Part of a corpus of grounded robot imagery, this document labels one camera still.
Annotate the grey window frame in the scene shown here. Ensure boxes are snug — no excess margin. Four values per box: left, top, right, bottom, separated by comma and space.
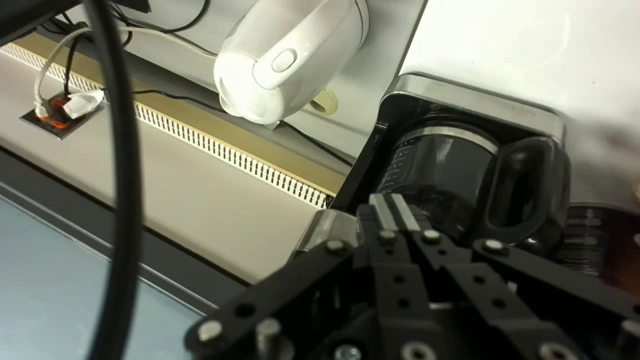
0, 147, 250, 317

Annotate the beige perforated cable raceway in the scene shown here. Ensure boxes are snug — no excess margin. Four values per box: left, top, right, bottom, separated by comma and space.
0, 31, 351, 212

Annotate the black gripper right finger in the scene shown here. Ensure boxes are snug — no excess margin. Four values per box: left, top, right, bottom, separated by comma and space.
389, 191, 640, 360

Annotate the black silver coffee machine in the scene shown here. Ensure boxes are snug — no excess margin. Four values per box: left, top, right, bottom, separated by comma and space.
292, 70, 640, 305

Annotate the dark brown coffee can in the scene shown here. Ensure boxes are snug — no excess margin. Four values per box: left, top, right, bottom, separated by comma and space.
557, 204, 640, 296

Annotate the white electric kettle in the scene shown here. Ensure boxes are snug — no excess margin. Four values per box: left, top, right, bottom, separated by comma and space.
213, 0, 372, 128

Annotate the white power plug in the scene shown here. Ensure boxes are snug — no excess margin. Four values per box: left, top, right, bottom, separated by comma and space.
63, 89, 109, 123

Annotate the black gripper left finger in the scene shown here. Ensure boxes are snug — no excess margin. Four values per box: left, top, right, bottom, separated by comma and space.
183, 193, 439, 360

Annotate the glass coffee carafe black handle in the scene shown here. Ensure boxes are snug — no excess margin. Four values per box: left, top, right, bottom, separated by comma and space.
377, 124, 577, 250

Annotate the black power cable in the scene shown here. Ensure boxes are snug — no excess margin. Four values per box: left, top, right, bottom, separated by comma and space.
61, 33, 226, 117

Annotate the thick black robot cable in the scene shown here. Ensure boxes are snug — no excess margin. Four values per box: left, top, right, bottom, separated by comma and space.
79, 0, 147, 360

